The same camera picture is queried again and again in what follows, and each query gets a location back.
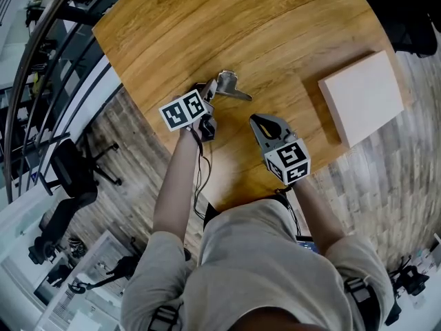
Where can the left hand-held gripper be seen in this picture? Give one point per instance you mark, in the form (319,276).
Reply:
(182,112)

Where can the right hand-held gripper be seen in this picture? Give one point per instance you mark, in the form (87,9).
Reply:
(287,160)

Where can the small metal object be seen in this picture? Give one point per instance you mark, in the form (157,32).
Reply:
(229,83)

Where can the person's left forearm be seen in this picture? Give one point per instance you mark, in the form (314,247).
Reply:
(175,185)

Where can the person's right forearm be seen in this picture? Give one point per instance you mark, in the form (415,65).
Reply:
(317,212)

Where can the flat white box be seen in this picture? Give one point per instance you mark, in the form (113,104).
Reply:
(365,95)

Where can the dark device with blue screen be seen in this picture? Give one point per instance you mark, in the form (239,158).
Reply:
(307,247)

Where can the person's light grey t-shirt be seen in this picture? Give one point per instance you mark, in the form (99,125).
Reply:
(248,253)

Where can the black office chair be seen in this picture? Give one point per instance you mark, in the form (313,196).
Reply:
(411,279)
(74,171)
(58,219)
(413,16)

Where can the black railing with wooden handrail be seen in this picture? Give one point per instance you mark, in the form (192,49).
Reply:
(34,38)

